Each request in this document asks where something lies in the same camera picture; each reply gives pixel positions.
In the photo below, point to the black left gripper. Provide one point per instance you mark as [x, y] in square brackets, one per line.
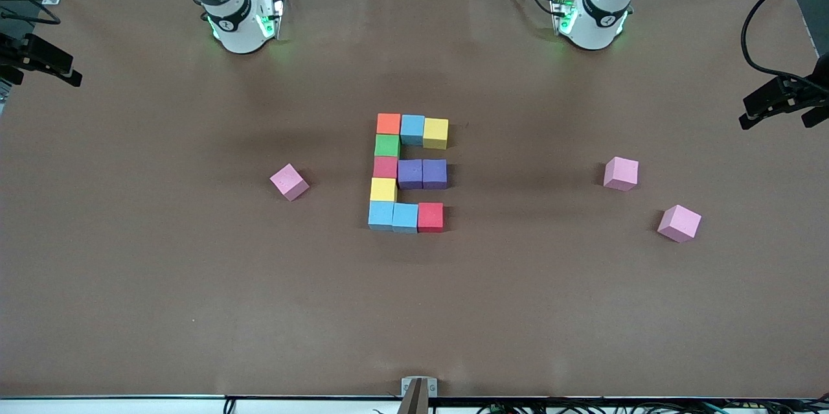
[787, 91]

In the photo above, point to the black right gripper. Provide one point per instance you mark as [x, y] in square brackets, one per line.
[19, 53]

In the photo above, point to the orange foam block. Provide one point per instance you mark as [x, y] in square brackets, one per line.
[388, 124]

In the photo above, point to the green foam block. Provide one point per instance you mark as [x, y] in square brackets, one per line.
[387, 146]

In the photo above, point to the red foam block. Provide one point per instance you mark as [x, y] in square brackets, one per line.
[385, 168]
[431, 217]

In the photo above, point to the yellow foam block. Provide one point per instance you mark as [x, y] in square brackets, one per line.
[436, 134]
[383, 190]

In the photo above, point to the purple foam block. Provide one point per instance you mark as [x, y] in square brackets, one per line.
[410, 174]
[434, 174]

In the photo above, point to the blue foam block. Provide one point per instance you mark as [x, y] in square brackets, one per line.
[405, 218]
[381, 216]
[412, 130]

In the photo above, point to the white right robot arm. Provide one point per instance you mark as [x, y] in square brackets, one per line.
[236, 32]

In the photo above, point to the pink foam block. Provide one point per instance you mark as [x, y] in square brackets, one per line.
[621, 173]
[679, 223]
[289, 181]

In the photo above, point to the large table mat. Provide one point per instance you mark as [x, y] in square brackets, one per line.
[194, 304]

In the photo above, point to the white table frame rail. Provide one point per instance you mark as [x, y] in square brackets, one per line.
[129, 407]

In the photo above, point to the small metal bracket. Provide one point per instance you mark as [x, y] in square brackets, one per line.
[407, 387]

